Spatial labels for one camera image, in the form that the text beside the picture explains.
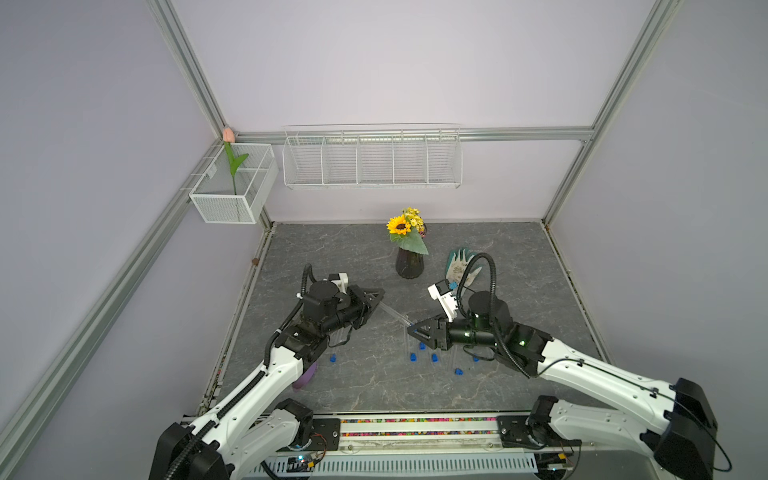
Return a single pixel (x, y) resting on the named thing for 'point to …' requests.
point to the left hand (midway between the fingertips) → (387, 294)
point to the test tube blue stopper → (395, 313)
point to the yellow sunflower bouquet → (408, 231)
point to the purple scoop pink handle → (303, 382)
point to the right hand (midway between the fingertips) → (410, 329)
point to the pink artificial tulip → (236, 161)
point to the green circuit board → (300, 464)
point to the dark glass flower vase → (409, 264)
